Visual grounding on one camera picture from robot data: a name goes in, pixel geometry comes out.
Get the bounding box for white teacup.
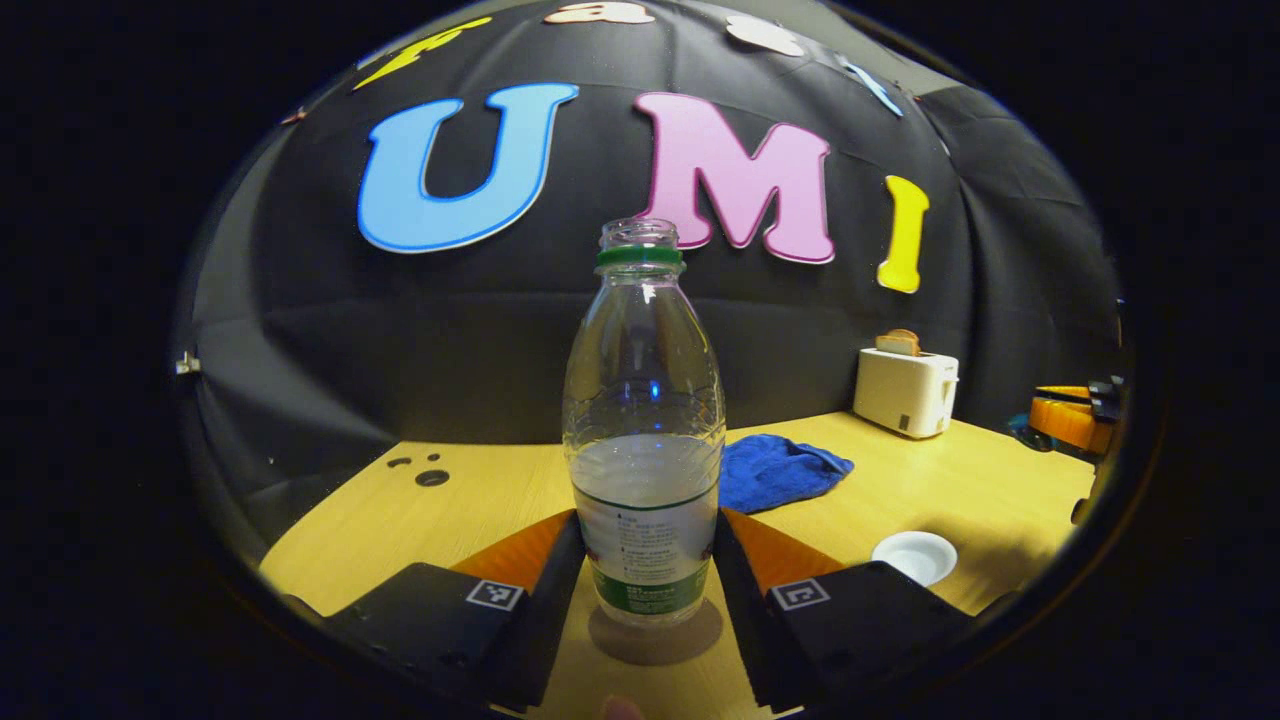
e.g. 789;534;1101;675
870;530;959;588

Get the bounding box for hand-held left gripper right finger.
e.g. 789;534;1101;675
712;506;976;713

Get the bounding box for blue cloth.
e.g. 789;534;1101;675
718;433;855;515

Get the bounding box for clear plastic water bottle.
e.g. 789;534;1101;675
562;218;727;629

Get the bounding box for black backdrop cloth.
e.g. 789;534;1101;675
180;0;1126;561

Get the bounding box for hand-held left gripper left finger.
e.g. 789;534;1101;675
320;508;589;713

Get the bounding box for white toaster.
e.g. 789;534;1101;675
853;347;960;440

